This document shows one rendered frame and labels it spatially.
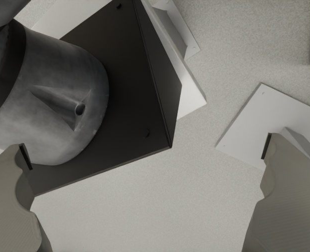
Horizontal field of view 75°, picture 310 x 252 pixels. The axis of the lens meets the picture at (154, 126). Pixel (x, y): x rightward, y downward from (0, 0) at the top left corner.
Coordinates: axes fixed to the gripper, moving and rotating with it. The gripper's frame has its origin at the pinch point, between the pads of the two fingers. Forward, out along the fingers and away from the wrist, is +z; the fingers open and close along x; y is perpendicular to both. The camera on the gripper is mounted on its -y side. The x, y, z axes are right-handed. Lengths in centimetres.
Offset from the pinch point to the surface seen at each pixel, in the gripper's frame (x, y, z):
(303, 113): 80, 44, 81
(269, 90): 61, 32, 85
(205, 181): 36, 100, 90
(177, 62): 5.0, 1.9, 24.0
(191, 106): 7.7, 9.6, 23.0
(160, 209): 5, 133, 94
